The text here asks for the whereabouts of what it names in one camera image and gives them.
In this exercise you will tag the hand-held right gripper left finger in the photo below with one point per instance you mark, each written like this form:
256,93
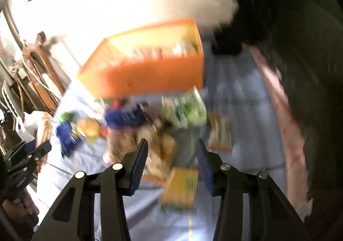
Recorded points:
139,167

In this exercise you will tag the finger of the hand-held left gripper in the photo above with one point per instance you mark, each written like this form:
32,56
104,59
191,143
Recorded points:
34,150

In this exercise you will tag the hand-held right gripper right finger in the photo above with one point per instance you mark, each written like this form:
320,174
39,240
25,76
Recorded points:
203,167

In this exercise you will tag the clear bread packet red trim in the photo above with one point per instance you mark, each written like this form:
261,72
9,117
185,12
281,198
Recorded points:
160,147

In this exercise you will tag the blue and white snack packet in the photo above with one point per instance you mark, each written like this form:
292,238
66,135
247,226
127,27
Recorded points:
126,117

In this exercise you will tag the green and white snack packet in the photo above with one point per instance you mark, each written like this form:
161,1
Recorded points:
185,109

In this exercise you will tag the orange cardboard box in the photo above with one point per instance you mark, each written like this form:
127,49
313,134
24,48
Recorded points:
150,75

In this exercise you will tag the white plastic bag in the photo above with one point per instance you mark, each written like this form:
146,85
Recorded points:
29,123

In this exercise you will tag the brown cracker packet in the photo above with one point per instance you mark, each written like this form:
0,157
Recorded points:
120,140

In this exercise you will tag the small blue snack packet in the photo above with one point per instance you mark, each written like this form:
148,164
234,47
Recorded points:
67,136

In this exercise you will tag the orange trimmed snack packet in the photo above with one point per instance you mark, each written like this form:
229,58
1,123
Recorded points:
219,134

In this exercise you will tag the small green snack packet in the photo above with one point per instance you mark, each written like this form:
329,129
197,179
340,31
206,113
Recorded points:
65,117

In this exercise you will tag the white metal rack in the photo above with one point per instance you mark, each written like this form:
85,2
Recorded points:
10,104

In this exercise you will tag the yellow round snack packet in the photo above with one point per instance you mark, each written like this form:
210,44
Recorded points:
88,129

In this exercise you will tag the blue checked tablecloth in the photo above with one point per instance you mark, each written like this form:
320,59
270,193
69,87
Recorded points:
241,123

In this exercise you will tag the red orange snack packet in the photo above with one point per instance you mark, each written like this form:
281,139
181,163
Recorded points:
118,103

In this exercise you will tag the clear green striped packet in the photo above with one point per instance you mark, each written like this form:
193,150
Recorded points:
103,101

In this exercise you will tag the carved wooden chair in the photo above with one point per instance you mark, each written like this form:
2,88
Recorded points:
43,69

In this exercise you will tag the pink cloth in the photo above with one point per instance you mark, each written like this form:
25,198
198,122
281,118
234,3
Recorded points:
284,123

